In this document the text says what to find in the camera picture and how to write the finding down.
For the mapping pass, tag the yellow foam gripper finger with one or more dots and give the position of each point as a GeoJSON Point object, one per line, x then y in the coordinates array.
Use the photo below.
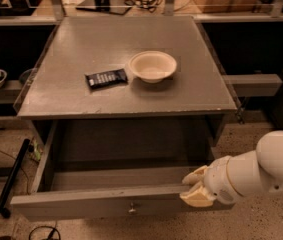
{"type": "Point", "coordinates": [195, 176]}
{"type": "Point", "coordinates": [198, 196]}

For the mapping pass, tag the black bar on floor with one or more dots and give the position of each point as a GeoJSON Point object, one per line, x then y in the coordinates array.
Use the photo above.
{"type": "Point", "coordinates": [4, 211]}

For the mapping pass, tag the grey top drawer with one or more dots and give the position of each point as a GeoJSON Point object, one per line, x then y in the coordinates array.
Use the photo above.
{"type": "Point", "coordinates": [116, 168]}

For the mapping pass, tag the dark snack bar wrapper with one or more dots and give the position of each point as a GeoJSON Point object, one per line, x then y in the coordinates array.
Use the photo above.
{"type": "Point", "coordinates": [106, 79]}

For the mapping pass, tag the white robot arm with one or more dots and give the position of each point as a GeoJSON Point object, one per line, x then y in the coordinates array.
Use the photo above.
{"type": "Point", "coordinates": [260, 171]}

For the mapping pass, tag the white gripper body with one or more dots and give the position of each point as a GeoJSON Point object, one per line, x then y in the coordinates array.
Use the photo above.
{"type": "Point", "coordinates": [217, 180]}

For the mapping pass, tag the grey side shelf rail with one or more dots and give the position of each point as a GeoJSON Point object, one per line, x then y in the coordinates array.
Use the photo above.
{"type": "Point", "coordinates": [254, 85]}

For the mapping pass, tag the grey drawer cabinet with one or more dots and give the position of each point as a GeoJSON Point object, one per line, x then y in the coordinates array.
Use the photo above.
{"type": "Point", "coordinates": [84, 46]}

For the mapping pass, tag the black monitor stand base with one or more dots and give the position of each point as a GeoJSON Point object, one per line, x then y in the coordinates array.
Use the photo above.
{"type": "Point", "coordinates": [115, 7]}

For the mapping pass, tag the dark round bowl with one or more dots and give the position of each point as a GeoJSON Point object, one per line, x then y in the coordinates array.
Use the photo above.
{"type": "Point", "coordinates": [25, 75]}

